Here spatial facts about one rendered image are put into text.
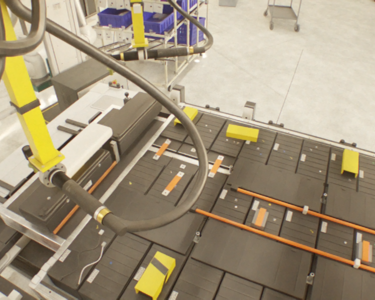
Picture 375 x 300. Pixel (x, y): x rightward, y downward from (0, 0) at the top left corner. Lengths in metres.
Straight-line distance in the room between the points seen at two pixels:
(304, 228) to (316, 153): 0.48
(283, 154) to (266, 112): 2.12
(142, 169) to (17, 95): 0.78
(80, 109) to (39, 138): 1.34
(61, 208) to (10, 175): 0.68
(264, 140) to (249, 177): 0.29
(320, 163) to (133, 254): 0.97
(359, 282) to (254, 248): 0.39
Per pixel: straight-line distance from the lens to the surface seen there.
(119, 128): 1.53
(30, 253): 1.59
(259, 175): 1.42
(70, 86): 2.54
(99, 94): 2.36
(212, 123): 1.69
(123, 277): 1.13
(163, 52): 1.59
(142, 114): 1.60
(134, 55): 1.58
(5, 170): 1.94
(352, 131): 3.74
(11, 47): 0.34
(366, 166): 1.68
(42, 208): 1.26
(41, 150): 0.93
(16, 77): 0.81
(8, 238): 1.54
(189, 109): 1.74
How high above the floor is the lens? 2.01
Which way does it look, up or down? 42 degrees down
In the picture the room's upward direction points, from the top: straight up
